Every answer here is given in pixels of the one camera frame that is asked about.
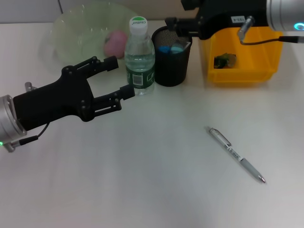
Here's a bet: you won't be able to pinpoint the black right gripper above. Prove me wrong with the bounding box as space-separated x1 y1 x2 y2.
165 0 271 40

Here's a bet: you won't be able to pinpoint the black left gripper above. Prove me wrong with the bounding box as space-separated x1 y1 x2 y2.
13 56 136 132

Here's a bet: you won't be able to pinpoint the transparent plastic ruler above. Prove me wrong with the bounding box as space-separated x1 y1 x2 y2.
172 39 192 52

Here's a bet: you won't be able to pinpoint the pink toy peach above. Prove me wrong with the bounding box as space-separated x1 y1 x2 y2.
103 30 129 59

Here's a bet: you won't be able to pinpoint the clear green-label water bottle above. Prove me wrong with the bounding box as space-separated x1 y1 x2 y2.
123 16 156 96

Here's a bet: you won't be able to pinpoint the blue sheathed scissors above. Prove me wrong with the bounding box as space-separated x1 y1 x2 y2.
158 44 185 55

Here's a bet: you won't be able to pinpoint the green plastic wrapper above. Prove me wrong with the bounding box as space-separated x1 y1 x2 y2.
213 53 238 69

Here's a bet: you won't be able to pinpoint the clear grey ballpoint pen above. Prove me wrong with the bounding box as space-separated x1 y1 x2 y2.
205 125 266 184

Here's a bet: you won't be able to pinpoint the black mesh pen holder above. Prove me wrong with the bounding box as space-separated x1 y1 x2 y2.
152 25 192 87

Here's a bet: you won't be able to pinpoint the green translucent fruit bowl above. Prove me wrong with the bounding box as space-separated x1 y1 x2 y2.
39 3 133 72

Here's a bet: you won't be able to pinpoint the yellow plastic bin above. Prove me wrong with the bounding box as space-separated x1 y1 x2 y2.
200 25 284 86

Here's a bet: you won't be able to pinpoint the right gripper cable with plug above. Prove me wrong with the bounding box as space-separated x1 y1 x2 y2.
237 15 304 46

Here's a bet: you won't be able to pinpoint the gripper cable with plug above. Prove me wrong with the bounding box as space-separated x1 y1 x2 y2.
237 15 304 46
6 82 50 152

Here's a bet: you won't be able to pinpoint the left gripper cable with plug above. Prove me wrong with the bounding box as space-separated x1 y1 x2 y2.
6 82 50 152

